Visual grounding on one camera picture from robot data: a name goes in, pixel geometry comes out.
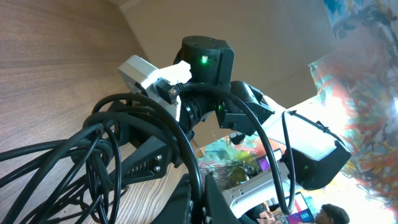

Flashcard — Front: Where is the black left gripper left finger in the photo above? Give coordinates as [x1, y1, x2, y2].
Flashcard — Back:
[151, 174, 193, 224]

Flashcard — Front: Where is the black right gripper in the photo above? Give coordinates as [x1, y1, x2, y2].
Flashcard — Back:
[108, 101, 182, 187]

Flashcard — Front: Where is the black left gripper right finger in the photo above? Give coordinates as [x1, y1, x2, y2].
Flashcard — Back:
[203, 174, 240, 224]

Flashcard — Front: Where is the black cable bundle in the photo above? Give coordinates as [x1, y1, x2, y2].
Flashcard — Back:
[0, 91, 205, 224]

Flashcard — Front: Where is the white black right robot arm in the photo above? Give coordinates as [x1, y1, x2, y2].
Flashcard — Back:
[113, 35, 351, 219]

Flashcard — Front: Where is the laptop with purple screen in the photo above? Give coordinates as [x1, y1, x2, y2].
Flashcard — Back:
[254, 148, 315, 224]

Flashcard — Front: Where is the person with dark hair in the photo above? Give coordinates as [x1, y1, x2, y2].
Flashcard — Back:
[257, 203, 351, 224]

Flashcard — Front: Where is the black right camera cable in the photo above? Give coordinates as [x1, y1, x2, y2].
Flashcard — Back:
[167, 82, 296, 215]

